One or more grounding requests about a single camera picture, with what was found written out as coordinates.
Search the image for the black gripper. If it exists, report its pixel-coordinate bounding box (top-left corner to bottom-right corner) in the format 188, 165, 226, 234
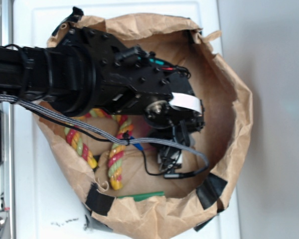
107, 45, 205, 145

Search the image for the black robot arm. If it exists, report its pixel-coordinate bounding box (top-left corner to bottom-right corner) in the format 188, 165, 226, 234
0, 27, 204, 144

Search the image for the brown paper bag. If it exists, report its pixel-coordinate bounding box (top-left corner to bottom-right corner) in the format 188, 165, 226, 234
36, 13, 253, 239

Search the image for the green stick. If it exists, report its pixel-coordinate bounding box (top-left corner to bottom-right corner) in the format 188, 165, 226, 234
118, 191, 165, 202

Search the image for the gray braided cable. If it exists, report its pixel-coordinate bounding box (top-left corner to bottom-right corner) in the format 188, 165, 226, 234
0, 94, 210, 175

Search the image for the multicolour rope toy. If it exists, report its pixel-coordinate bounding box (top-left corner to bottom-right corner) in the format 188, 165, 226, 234
64, 109, 134, 190

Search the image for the thin black cable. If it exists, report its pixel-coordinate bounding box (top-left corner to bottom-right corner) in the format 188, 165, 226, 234
34, 109, 205, 178

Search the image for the aluminium frame rail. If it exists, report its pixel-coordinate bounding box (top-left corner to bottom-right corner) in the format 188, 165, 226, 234
0, 0, 16, 239

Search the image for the metal bracket with bolt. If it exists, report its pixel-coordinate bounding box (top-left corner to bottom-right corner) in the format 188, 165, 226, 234
0, 211, 10, 239

